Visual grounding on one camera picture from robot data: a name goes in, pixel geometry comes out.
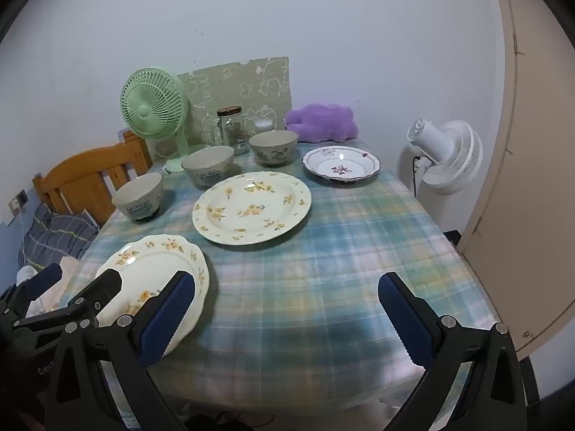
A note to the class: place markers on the small clear plastic container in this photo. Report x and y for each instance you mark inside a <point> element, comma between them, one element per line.
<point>263,123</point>

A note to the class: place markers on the wooden headboard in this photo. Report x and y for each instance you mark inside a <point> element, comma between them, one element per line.
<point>81,179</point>

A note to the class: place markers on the peach blanket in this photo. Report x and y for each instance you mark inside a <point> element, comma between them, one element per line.
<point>67,269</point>

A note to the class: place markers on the white standing fan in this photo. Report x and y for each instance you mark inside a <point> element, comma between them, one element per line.
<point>453,157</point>

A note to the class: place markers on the green table fan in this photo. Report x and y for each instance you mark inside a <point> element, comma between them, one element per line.
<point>143,110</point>

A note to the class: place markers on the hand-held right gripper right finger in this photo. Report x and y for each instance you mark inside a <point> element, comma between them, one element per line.
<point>404,323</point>

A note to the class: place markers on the red rimmed purple flower plate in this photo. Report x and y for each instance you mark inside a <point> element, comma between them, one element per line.
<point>341,161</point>

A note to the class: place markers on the white cloth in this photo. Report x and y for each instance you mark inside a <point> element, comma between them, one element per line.
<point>26,274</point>

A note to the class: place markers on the green patterned board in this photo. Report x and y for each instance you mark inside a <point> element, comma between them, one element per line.
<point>233,85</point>

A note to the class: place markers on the beige door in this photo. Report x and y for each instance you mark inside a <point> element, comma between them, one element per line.
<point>530,188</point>

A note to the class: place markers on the purple plush toy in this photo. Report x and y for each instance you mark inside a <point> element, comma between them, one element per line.
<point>321,121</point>

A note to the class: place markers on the wall socket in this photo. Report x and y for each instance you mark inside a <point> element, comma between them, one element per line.
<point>19,200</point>

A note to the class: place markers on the large round yellow floral plate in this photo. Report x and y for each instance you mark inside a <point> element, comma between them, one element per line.
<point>251,208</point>

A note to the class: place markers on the grey plaid pillow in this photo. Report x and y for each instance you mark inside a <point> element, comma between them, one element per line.
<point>58,233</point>

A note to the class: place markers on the glass jar with brown lid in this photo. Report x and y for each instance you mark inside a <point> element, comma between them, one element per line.
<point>230,128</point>

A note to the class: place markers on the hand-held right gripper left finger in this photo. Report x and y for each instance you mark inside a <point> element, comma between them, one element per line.
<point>168,318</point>

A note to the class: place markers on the green patterned ceramic bowl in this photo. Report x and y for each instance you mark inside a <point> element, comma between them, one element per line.
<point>274,143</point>
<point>206,161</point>
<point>139,193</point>

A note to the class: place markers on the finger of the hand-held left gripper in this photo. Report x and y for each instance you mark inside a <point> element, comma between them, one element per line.
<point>108,287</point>
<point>47,278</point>

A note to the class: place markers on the scalloped yellow floral plate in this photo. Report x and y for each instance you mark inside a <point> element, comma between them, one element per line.
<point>152,260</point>

